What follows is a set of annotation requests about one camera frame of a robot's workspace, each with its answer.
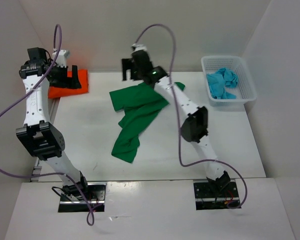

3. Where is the orange t-shirt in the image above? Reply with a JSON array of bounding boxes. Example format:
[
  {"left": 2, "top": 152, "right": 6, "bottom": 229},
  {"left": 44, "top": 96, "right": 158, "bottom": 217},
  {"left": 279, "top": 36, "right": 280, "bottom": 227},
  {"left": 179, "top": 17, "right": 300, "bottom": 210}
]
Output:
[{"left": 47, "top": 69, "right": 89, "bottom": 99}]

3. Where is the green t-shirt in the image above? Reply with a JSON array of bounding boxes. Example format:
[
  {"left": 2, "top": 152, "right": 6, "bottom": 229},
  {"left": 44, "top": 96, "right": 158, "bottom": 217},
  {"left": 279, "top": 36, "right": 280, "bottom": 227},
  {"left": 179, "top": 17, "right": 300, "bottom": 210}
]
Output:
[{"left": 108, "top": 81, "right": 186, "bottom": 165}]

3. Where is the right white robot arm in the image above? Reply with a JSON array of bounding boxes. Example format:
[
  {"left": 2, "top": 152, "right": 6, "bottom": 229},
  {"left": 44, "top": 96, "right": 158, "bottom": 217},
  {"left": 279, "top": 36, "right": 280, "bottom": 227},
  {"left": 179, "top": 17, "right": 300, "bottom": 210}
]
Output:
[{"left": 121, "top": 45, "right": 231, "bottom": 197}]

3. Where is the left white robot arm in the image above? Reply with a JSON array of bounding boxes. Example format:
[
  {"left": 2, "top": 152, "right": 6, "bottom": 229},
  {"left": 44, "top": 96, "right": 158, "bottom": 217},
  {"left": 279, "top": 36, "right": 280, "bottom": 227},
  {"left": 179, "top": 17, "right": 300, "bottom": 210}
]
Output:
[{"left": 16, "top": 47, "right": 90, "bottom": 200}]

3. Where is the light blue t-shirt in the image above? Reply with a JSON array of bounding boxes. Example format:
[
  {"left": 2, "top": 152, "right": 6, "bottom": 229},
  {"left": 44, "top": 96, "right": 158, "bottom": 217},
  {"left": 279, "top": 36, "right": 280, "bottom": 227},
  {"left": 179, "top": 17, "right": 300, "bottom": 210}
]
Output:
[{"left": 206, "top": 67, "right": 239, "bottom": 100}]

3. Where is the white plastic basket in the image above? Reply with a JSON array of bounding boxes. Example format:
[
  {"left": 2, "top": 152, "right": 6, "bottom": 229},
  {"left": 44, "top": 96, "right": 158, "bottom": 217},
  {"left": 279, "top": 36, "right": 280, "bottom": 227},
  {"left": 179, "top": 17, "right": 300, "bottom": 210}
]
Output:
[{"left": 201, "top": 55, "right": 257, "bottom": 106}]

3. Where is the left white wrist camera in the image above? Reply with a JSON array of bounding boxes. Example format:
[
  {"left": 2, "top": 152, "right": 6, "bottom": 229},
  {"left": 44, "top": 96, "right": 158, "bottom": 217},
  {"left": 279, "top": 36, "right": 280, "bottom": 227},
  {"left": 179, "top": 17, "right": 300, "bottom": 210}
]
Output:
[{"left": 54, "top": 49, "right": 70, "bottom": 68}]

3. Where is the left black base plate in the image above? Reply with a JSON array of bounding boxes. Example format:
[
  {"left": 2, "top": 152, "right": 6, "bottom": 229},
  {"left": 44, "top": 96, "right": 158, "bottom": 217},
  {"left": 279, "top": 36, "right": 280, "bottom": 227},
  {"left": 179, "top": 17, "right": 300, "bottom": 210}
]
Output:
[{"left": 52, "top": 182, "right": 107, "bottom": 213}]

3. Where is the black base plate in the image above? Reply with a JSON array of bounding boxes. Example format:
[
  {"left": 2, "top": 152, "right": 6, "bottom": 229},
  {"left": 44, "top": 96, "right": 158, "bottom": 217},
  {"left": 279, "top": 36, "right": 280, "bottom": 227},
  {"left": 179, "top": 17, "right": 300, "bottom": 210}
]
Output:
[
  {"left": 193, "top": 180, "right": 241, "bottom": 211},
  {"left": 52, "top": 182, "right": 107, "bottom": 213}
]

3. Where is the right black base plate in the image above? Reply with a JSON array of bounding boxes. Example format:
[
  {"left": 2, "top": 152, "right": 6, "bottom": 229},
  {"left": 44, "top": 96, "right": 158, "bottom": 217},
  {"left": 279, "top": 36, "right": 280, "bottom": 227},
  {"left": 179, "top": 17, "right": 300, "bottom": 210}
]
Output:
[{"left": 193, "top": 180, "right": 241, "bottom": 211}]

